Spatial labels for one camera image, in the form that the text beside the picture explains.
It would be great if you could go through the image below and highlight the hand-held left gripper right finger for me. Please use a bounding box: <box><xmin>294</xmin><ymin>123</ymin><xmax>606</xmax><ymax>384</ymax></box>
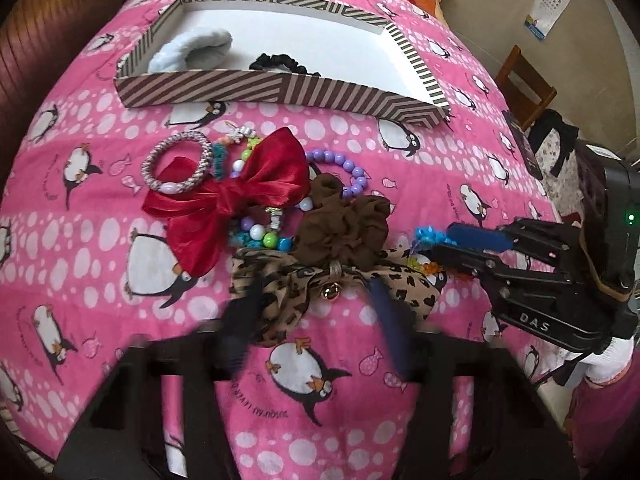
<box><xmin>367</xmin><ymin>276</ymin><xmax>581</xmax><ymax>480</ymax></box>

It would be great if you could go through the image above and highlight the floral cloth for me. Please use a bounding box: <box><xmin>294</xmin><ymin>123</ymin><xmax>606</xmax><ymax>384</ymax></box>
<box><xmin>530</xmin><ymin>110</ymin><xmax>583</xmax><ymax>221</ymax></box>

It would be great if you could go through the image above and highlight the black cloth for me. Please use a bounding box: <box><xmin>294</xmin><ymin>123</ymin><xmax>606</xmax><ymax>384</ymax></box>
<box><xmin>540</xmin><ymin>109</ymin><xmax>579</xmax><ymax>147</ymax></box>

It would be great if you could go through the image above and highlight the pink white woven hair tie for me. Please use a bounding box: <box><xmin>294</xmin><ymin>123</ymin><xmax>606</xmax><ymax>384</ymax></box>
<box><xmin>141</xmin><ymin>130</ymin><xmax>215</xmax><ymax>195</ymax></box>

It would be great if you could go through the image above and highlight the wooden chair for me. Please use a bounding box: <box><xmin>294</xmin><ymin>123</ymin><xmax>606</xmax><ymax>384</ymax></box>
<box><xmin>495</xmin><ymin>45</ymin><xmax>557</xmax><ymax>131</ymax></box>

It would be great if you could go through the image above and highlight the multicolour bead bracelet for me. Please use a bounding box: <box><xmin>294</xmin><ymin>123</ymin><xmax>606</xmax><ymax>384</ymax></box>
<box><xmin>229</xmin><ymin>135</ymin><xmax>296</xmax><ymax>252</ymax></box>

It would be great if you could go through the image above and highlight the wall calendar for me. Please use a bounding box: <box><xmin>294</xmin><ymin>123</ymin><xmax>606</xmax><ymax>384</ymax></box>
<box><xmin>524</xmin><ymin>0</ymin><xmax>581</xmax><ymax>41</ymax></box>

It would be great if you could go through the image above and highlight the striped cardboard box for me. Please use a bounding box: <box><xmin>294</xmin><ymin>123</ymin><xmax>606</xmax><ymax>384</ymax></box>
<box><xmin>114</xmin><ymin>0</ymin><xmax>452</xmax><ymax>128</ymax></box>

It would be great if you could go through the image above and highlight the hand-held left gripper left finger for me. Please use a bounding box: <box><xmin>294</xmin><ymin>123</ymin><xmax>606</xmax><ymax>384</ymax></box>
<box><xmin>52</xmin><ymin>279</ymin><xmax>266</xmax><ymax>480</ymax></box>

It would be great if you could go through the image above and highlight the black scrunchie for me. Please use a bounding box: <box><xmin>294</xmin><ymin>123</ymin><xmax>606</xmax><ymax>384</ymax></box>
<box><xmin>248</xmin><ymin>52</ymin><xmax>321</xmax><ymax>79</ymax></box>

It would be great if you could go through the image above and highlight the leopard print bow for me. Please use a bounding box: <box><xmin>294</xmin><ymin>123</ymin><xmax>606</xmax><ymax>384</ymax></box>
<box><xmin>229</xmin><ymin>245</ymin><xmax>448</xmax><ymax>348</ymax></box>

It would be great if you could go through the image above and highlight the purple bead bracelet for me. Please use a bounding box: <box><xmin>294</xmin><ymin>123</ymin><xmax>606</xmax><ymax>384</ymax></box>
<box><xmin>299</xmin><ymin>148</ymin><xmax>367</xmax><ymax>211</ymax></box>

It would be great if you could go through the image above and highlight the blue bead bracelet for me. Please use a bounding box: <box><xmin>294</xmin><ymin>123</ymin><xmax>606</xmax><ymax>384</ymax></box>
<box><xmin>413</xmin><ymin>225</ymin><xmax>453</xmax><ymax>252</ymax></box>

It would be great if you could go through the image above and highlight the person's right hand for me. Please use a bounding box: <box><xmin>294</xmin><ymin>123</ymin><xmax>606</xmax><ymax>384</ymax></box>
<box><xmin>585</xmin><ymin>335</ymin><xmax>637</xmax><ymax>387</ymax></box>

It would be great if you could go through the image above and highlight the pink penguin blanket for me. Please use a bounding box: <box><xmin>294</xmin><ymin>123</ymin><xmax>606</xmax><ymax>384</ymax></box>
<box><xmin>0</xmin><ymin>0</ymin><xmax>586</xmax><ymax>480</ymax></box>

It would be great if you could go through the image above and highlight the red satin bow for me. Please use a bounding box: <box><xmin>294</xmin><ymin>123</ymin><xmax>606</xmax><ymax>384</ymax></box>
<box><xmin>142</xmin><ymin>127</ymin><xmax>312</xmax><ymax>277</ymax></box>

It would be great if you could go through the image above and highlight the brown scrunchie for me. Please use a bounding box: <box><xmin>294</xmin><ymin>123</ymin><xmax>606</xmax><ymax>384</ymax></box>
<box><xmin>295</xmin><ymin>172</ymin><xmax>392</xmax><ymax>267</ymax></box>

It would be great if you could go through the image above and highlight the light blue fluffy scrunchie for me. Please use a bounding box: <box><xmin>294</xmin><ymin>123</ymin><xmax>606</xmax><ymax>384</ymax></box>
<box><xmin>148</xmin><ymin>28</ymin><xmax>235</xmax><ymax>75</ymax></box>

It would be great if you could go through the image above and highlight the dark flat case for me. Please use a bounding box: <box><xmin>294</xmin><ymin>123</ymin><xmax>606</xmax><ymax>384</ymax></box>
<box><xmin>502</xmin><ymin>110</ymin><xmax>545</xmax><ymax>181</ymax></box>

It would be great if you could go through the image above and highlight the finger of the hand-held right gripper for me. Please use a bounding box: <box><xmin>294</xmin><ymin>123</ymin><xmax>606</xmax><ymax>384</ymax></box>
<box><xmin>445</xmin><ymin>219</ymin><xmax>584</xmax><ymax>264</ymax></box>
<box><xmin>430</xmin><ymin>244</ymin><xmax>577</xmax><ymax>294</ymax></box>

